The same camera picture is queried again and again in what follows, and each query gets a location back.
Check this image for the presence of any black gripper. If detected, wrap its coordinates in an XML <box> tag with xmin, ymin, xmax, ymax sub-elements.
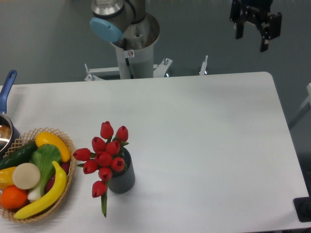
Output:
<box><xmin>229</xmin><ymin>0</ymin><xmax>282</xmax><ymax>52</ymax></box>

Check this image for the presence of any red tulip bouquet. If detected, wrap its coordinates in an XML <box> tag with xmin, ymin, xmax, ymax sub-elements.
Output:
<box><xmin>73</xmin><ymin>121</ymin><xmax>129</xmax><ymax>216</ymax></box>

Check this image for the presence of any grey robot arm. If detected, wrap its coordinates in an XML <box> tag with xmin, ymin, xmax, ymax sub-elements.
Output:
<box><xmin>90</xmin><ymin>0</ymin><xmax>282</xmax><ymax>52</ymax></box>

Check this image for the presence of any dark grey ribbed vase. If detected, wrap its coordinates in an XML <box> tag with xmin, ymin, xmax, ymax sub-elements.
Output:
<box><xmin>108</xmin><ymin>149</ymin><xmax>136</xmax><ymax>194</ymax></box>

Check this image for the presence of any black device at table edge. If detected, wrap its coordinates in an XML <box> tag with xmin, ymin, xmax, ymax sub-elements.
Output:
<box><xmin>293</xmin><ymin>197</ymin><xmax>311</xmax><ymax>222</ymax></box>

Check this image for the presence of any purple red vegetable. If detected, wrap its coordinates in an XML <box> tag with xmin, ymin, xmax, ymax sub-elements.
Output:
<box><xmin>45</xmin><ymin>162</ymin><xmax>70</xmax><ymax>193</ymax></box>

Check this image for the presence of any yellow squash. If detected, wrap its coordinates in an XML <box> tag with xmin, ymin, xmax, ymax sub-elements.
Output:
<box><xmin>35</xmin><ymin>131</ymin><xmax>71</xmax><ymax>162</ymax></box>

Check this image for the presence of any green bok choy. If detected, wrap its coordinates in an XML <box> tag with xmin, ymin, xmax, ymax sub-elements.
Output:
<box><xmin>28</xmin><ymin>144</ymin><xmax>61</xmax><ymax>202</ymax></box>

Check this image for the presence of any woven wicker basket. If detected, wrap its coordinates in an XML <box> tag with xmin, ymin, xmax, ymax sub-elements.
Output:
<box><xmin>0</xmin><ymin>127</ymin><xmax>76</xmax><ymax>223</ymax></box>

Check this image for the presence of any yellow banana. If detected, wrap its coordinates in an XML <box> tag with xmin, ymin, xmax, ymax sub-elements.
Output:
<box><xmin>13</xmin><ymin>161</ymin><xmax>67</xmax><ymax>219</ymax></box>

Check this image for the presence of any green cucumber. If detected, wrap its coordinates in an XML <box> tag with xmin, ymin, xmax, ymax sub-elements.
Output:
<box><xmin>0</xmin><ymin>141</ymin><xmax>37</xmax><ymax>170</ymax></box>

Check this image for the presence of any beige round disc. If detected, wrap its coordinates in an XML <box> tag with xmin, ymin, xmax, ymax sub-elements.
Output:
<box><xmin>12</xmin><ymin>163</ymin><xmax>41</xmax><ymax>190</ymax></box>

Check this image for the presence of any yellow bell pepper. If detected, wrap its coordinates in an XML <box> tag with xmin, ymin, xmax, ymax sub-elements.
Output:
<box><xmin>0</xmin><ymin>166</ymin><xmax>16</xmax><ymax>190</ymax></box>

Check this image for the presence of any orange fruit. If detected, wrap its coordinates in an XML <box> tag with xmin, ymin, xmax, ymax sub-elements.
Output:
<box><xmin>0</xmin><ymin>186</ymin><xmax>28</xmax><ymax>209</ymax></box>

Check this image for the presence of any white frame at right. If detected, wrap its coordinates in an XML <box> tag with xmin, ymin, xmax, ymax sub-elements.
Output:
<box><xmin>288</xmin><ymin>83</ymin><xmax>311</xmax><ymax>130</ymax></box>

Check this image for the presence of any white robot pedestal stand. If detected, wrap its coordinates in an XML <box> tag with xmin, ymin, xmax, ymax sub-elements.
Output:
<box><xmin>84</xmin><ymin>12</ymin><xmax>209</xmax><ymax>82</ymax></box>

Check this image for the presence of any blue handled saucepan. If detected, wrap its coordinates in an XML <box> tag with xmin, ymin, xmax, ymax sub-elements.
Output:
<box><xmin>0</xmin><ymin>70</ymin><xmax>20</xmax><ymax>160</ymax></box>

